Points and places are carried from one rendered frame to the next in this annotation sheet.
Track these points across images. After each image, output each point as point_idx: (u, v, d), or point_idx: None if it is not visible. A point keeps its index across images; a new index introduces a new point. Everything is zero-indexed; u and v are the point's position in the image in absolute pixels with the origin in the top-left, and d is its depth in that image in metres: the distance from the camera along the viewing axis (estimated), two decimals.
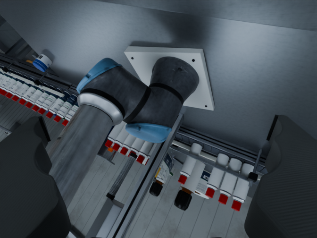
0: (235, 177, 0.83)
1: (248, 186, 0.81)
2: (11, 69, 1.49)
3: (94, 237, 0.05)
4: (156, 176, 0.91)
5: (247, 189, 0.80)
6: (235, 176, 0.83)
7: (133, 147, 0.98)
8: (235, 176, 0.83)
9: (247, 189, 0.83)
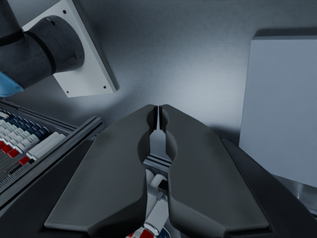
0: (152, 196, 0.60)
1: (167, 209, 0.56)
2: None
3: (94, 237, 0.05)
4: None
5: (164, 213, 0.55)
6: (153, 196, 0.60)
7: None
8: (153, 196, 0.60)
9: (169, 215, 0.57)
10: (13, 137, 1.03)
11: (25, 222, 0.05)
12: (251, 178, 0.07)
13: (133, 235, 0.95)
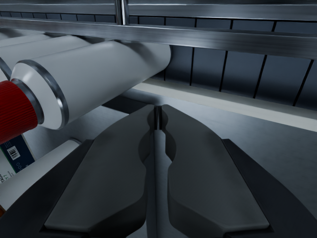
0: (79, 42, 0.20)
1: (117, 56, 0.16)
2: None
3: (94, 237, 0.05)
4: None
5: (104, 59, 0.15)
6: (82, 43, 0.20)
7: None
8: (82, 43, 0.20)
9: (120, 87, 0.17)
10: None
11: (25, 222, 0.05)
12: (251, 178, 0.07)
13: None
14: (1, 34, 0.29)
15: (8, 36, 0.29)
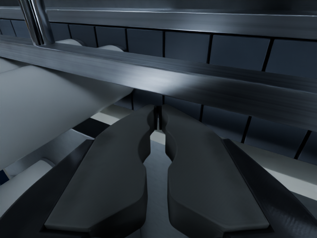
0: None
1: (30, 94, 0.11)
2: None
3: (94, 237, 0.05)
4: None
5: (0, 103, 0.10)
6: (2, 65, 0.14)
7: None
8: (3, 65, 0.14)
9: (41, 136, 0.12)
10: None
11: (25, 222, 0.05)
12: (251, 178, 0.07)
13: None
14: None
15: None
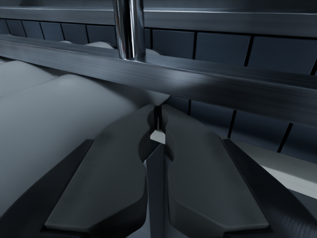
0: (31, 72, 0.12)
1: (79, 111, 0.09)
2: None
3: (94, 237, 0.05)
4: None
5: (49, 124, 0.08)
6: (35, 73, 0.12)
7: None
8: (37, 73, 0.12)
9: None
10: None
11: (25, 221, 0.05)
12: (251, 178, 0.07)
13: None
14: None
15: None
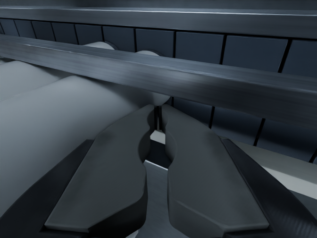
0: (35, 76, 0.12)
1: (78, 111, 0.09)
2: None
3: (94, 237, 0.05)
4: None
5: (48, 124, 0.08)
6: (39, 77, 0.12)
7: None
8: (40, 77, 0.12)
9: None
10: None
11: (25, 222, 0.05)
12: (251, 178, 0.07)
13: None
14: None
15: None
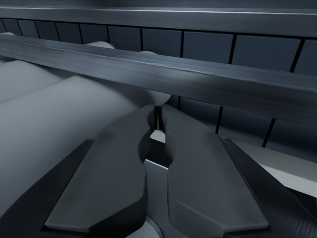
0: (37, 78, 0.12)
1: (79, 111, 0.09)
2: None
3: (94, 237, 0.05)
4: None
5: (49, 123, 0.08)
6: (42, 79, 0.12)
7: None
8: (43, 79, 0.12)
9: None
10: None
11: (25, 221, 0.05)
12: (251, 178, 0.07)
13: None
14: None
15: None
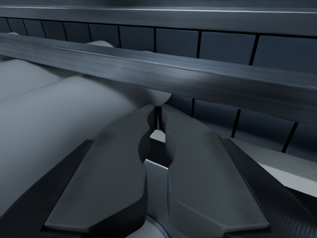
0: (37, 77, 0.12)
1: (78, 110, 0.09)
2: None
3: (94, 237, 0.05)
4: None
5: (48, 123, 0.08)
6: (41, 78, 0.12)
7: None
8: (43, 78, 0.12)
9: None
10: None
11: (25, 222, 0.05)
12: (251, 178, 0.07)
13: None
14: None
15: None
